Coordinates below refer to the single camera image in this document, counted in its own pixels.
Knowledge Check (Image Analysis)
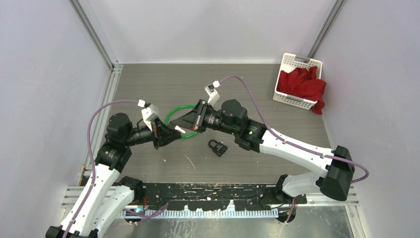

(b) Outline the white plastic basket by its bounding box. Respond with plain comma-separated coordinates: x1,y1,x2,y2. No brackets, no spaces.
272,53,326,115

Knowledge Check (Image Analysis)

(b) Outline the red cloth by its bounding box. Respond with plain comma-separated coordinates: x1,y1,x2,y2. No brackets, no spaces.
276,66,326,115

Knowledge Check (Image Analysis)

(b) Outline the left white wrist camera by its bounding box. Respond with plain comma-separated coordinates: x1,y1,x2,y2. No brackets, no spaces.
141,103,159,131

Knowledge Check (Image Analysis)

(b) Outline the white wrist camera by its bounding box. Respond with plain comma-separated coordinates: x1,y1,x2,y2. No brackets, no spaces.
204,80,220,106
141,103,159,131

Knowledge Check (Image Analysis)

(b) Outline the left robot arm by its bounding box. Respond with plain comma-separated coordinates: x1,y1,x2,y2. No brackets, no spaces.
46,113,184,238

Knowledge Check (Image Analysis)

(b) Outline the aluminium front rail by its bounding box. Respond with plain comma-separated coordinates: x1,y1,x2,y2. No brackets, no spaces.
61,186,360,219

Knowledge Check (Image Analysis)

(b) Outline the right aluminium frame post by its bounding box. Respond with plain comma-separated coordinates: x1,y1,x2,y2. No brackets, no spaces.
307,0,347,58

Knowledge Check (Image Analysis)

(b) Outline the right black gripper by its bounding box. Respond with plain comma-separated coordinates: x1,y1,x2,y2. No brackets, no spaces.
173,100,238,136

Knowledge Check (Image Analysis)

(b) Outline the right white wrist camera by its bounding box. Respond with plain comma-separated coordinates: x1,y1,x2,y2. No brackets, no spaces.
204,80,220,106

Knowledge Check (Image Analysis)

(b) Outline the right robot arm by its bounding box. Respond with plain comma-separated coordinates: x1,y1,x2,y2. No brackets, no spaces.
171,99,355,204

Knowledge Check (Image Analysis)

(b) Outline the left aluminium frame post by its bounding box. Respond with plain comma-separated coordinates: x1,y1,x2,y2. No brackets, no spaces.
69,0,119,69

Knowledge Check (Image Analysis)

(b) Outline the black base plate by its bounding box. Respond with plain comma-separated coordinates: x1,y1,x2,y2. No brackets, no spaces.
129,182,292,211

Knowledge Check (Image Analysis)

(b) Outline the black padlock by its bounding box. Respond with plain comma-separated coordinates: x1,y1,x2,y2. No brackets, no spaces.
208,139,228,157

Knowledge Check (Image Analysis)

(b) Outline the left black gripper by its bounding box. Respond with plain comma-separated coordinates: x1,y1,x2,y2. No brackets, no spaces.
123,117,181,150

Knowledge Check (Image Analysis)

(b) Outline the aluminium frame post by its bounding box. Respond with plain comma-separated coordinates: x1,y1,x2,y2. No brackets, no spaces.
307,0,347,58
69,0,119,69

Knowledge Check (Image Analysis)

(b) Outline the black key bunch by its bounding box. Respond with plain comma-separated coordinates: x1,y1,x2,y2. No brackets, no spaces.
174,125,186,134

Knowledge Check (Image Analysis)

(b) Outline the green cable lock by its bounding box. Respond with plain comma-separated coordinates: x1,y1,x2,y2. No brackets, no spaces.
164,105,198,139

